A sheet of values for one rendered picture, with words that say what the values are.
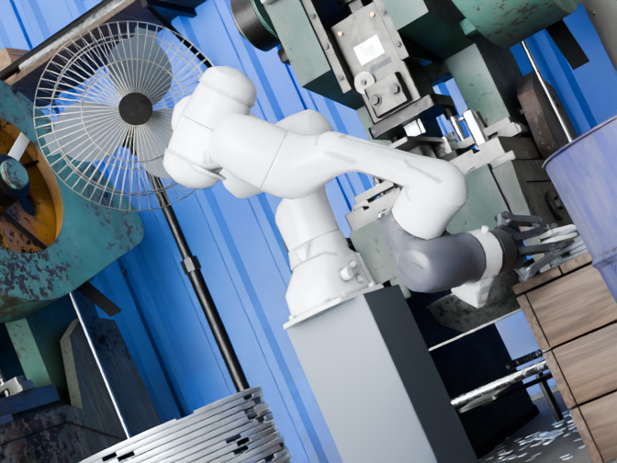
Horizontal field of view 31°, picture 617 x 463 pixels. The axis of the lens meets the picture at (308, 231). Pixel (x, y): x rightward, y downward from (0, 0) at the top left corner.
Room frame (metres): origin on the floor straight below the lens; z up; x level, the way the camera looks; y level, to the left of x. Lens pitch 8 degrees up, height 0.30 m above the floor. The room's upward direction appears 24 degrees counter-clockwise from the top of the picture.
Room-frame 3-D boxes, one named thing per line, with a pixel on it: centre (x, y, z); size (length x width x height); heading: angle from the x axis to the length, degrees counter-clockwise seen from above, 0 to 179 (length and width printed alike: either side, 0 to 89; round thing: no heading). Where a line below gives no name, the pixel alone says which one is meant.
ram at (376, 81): (2.86, -0.35, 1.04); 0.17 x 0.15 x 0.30; 155
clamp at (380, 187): (2.96, -0.21, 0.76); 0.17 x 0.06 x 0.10; 65
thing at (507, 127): (2.82, -0.52, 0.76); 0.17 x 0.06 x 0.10; 65
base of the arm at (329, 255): (2.18, 0.01, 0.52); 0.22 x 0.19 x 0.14; 154
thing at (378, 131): (2.90, -0.37, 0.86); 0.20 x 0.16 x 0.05; 65
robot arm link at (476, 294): (1.92, -0.23, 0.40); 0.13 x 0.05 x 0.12; 41
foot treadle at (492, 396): (2.77, -0.31, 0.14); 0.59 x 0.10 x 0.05; 155
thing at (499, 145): (2.89, -0.37, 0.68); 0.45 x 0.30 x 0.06; 65
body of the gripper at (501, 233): (1.96, -0.30, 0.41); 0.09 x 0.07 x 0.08; 131
